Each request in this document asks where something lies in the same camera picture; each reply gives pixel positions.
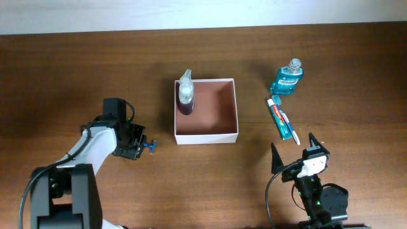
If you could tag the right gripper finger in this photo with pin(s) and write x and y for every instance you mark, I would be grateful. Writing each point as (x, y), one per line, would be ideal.
(314, 143)
(277, 164)

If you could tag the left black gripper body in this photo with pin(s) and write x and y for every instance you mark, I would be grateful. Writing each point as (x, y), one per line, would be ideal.
(132, 147)

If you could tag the clear spray bottle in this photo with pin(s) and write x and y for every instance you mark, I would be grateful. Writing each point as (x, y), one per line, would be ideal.
(186, 93)

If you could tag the blue mouthwash bottle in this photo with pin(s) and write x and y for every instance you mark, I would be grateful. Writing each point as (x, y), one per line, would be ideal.
(287, 78)

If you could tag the white open cardboard box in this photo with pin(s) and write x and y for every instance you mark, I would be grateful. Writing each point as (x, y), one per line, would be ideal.
(214, 118)

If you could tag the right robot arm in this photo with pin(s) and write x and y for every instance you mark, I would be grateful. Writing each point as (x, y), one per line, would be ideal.
(325, 204)

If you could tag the blue disposable razor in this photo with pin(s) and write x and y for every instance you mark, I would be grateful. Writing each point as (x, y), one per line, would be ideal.
(151, 146)

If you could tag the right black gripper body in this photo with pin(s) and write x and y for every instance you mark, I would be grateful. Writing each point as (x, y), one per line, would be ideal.
(290, 173)

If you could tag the green toothpaste tube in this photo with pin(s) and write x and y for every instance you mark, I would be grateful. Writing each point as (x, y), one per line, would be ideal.
(281, 125)

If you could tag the blue white toothbrush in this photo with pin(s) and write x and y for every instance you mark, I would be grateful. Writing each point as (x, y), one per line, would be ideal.
(278, 102)

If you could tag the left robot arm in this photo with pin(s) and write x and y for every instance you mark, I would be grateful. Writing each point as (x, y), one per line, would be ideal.
(64, 194)

